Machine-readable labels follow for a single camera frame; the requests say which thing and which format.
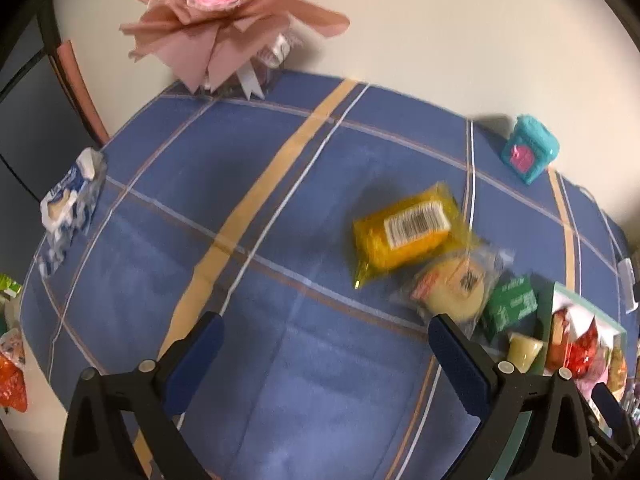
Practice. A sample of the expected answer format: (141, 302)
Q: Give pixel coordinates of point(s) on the teal box with pink bows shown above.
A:
(530, 150)

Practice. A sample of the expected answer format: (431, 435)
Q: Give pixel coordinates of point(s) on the yellow snack packet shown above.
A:
(380, 245)

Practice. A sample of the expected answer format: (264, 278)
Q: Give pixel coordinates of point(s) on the blue plaid tablecloth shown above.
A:
(300, 310)

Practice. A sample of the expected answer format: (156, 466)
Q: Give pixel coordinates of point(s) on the orange-yellow snack packet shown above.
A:
(617, 367)

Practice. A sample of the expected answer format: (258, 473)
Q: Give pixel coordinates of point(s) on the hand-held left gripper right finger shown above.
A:
(460, 370)

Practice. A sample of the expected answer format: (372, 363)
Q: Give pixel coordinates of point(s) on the white tray with green rim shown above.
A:
(582, 312)

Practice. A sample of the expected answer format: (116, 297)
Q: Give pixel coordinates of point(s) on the small shiny red packet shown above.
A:
(585, 355)

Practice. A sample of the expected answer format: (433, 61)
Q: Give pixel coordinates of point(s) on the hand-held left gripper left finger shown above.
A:
(200, 355)

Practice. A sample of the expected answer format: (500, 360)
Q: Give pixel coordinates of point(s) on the white power strip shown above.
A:
(631, 280)

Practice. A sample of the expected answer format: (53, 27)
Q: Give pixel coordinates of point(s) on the reddish wooden chair frame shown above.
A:
(82, 95)

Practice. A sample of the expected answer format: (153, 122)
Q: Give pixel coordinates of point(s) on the red-orange snack packet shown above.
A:
(557, 340)

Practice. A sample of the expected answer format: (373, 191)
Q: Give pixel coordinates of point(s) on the cream jelly cup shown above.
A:
(522, 352)

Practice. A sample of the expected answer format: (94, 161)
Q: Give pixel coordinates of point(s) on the green packet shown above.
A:
(7, 285)

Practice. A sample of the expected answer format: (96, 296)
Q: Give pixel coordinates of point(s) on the pink flower bouquet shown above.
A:
(225, 35)

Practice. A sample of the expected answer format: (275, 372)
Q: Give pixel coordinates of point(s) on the green snack box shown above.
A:
(510, 305)

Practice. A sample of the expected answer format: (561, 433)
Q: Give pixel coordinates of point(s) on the pink snack packet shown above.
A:
(598, 387)

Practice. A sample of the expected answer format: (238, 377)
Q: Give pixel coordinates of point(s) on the blue white tissue pack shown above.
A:
(65, 200)

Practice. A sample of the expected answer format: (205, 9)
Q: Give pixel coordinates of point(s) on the round bun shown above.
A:
(450, 290)

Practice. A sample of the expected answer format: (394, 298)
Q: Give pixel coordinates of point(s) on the red snack bag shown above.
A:
(12, 385)

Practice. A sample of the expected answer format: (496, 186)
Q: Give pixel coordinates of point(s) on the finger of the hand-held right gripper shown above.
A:
(607, 405)

